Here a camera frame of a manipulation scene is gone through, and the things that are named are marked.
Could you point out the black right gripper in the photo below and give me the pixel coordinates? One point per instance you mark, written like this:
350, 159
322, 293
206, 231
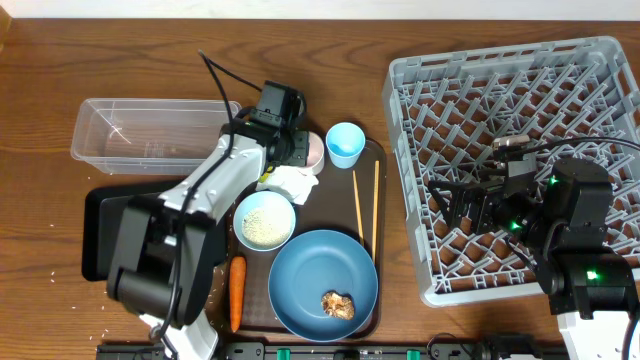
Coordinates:
488, 193

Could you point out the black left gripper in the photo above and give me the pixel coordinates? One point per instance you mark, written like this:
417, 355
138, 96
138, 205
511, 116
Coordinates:
302, 154

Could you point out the pink plastic cup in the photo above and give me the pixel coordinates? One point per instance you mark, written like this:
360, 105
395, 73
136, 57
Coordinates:
315, 159

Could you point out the yellow green snack wrapper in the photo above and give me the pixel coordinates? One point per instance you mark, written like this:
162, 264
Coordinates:
265, 176

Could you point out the white napkin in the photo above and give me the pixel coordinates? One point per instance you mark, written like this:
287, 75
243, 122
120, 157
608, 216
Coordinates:
290, 182

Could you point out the light blue plastic cup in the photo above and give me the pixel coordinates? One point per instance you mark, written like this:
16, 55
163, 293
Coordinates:
345, 142

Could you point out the light blue rice bowl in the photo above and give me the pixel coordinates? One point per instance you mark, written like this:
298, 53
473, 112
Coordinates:
264, 221

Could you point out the dark blue plate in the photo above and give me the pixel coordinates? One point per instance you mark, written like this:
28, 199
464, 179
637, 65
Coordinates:
311, 265

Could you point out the orange carrot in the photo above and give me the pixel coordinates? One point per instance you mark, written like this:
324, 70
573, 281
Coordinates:
237, 279

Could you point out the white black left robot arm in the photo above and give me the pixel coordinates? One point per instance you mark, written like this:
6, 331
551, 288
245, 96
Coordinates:
167, 247

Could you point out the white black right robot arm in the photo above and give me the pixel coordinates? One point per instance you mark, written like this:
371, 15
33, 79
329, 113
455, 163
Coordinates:
591, 289

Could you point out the grey plastic dishwasher rack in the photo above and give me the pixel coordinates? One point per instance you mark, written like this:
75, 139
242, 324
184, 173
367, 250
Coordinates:
572, 98

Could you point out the left wooden chopstick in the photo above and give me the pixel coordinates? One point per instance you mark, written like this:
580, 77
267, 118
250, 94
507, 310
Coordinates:
358, 209

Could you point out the brown checkered serving tray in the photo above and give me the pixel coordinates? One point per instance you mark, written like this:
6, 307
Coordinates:
330, 206

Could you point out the brown food scrap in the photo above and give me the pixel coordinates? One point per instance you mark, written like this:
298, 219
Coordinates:
338, 306

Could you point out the clear plastic bin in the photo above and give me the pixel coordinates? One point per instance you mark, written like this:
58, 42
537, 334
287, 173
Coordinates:
142, 136

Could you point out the black flat tray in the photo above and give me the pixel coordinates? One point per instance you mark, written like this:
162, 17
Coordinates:
102, 215

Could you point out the black rail with green knobs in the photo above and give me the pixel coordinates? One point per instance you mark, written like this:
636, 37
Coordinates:
257, 351

